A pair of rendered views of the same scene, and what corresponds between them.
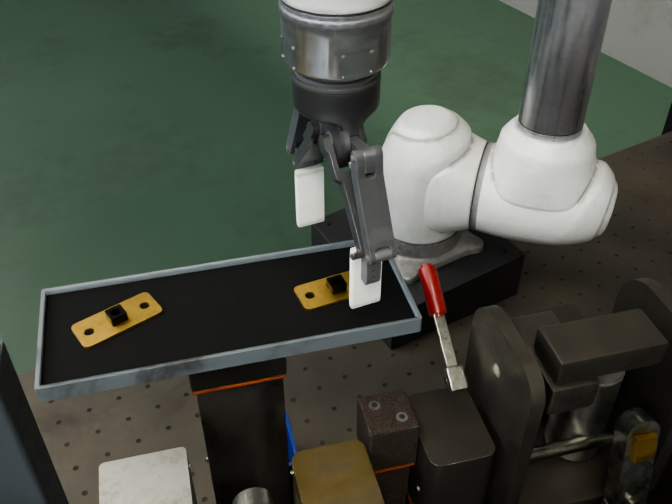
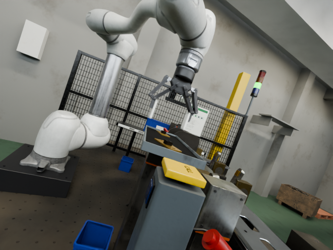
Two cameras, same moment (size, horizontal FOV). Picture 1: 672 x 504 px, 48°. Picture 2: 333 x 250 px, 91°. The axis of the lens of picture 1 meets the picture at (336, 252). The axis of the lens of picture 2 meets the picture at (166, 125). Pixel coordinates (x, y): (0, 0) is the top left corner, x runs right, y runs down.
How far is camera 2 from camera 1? 0.93 m
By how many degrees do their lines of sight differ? 83
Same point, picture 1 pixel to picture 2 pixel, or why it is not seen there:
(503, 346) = (188, 136)
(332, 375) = (59, 215)
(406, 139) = (67, 118)
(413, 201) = (68, 140)
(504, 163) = (93, 124)
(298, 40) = (198, 60)
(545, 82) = (104, 102)
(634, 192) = not seen: hidden behind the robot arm
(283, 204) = not seen: outside the picture
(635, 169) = not seen: hidden behind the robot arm
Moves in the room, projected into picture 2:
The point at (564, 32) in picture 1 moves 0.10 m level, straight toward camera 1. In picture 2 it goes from (110, 91) to (123, 94)
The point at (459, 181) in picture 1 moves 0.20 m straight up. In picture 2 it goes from (82, 131) to (94, 95)
